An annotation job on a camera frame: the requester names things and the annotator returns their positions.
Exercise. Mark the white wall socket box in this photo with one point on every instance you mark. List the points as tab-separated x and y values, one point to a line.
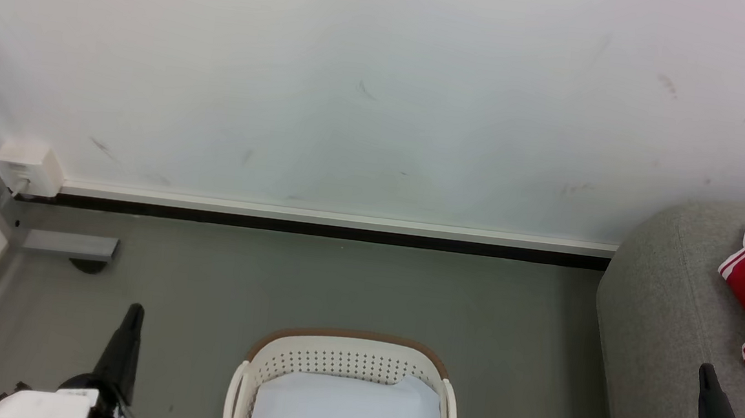
31	165

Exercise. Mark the black skirting strip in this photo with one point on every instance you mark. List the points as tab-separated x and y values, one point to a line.
342	233

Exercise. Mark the black round frame foot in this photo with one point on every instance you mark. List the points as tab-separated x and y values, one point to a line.
88	266

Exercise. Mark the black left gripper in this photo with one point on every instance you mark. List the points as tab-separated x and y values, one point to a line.
116	407

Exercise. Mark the pale white basket liner cloth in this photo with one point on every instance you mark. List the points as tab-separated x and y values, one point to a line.
347	414

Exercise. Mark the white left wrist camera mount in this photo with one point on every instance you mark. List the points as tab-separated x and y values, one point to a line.
40	406

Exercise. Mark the white plastic laundry basket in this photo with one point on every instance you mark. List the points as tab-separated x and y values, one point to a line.
343	351

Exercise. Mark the grey fabric sofa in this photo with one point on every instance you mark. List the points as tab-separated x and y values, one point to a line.
665	323

